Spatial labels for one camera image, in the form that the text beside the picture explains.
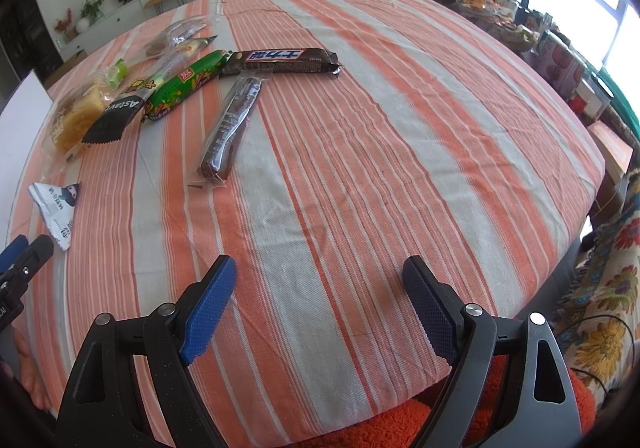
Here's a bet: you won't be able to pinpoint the brown chocolate bar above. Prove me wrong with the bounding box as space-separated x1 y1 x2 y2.
220 47 342 78

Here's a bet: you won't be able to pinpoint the bread roll clear packet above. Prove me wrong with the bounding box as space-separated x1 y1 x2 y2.
42 73 118 164

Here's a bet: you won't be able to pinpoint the red flower arrangement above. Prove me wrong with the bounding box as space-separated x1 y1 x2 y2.
54 8 76 42

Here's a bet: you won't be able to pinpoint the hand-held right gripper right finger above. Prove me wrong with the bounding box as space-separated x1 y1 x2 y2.
402 255 583 448

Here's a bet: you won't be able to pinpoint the orange box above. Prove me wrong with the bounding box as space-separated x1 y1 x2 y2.
585 121 633 179

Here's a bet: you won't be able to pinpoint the clear packet with yellow snack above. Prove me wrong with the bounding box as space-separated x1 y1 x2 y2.
170 36 221 56

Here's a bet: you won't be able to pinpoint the pile of table clutter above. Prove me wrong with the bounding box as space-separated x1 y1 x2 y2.
400 0 551 54

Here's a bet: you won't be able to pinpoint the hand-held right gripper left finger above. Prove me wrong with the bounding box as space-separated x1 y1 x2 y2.
56 255 237 448

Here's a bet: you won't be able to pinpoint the green cloth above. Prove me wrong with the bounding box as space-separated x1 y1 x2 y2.
597 66 640 139

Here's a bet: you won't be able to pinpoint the black cabinet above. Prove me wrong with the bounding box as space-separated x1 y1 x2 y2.
0 0 63 84

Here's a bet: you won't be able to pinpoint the white board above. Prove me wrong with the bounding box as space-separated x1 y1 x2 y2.
0 70 53 249

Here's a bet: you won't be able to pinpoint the floral blanket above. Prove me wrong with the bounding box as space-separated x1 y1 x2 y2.
552 171 640 404

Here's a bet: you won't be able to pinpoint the clear packet with brown cookie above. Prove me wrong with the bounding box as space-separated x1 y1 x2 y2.
142 16 216 60

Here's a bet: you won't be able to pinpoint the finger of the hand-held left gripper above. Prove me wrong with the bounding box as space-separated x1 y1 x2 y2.
0 234 55 291
0 234 29 271

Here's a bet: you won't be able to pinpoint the black snack packet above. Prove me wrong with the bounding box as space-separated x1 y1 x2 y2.
81 87 151 146

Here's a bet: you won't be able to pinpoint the small white snack packet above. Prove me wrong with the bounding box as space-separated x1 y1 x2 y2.
27 182 82 251

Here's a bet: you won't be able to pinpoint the green sausage stick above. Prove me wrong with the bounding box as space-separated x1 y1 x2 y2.
140 50 228 124

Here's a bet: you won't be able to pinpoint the dark wafer clear packet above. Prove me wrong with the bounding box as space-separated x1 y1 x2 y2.
187 74 264 190

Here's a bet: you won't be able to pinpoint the orange striped tablecloth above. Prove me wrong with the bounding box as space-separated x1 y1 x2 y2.
7 0 606 446

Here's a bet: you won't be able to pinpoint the red patterned boxes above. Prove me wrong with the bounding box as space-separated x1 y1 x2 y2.
532 31 588 99

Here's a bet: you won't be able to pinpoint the plant in white vase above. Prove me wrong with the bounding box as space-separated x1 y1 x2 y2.
79 0 107 26

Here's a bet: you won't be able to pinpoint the orange fuzzy cloth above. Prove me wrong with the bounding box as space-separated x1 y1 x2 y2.
295 353 596 448

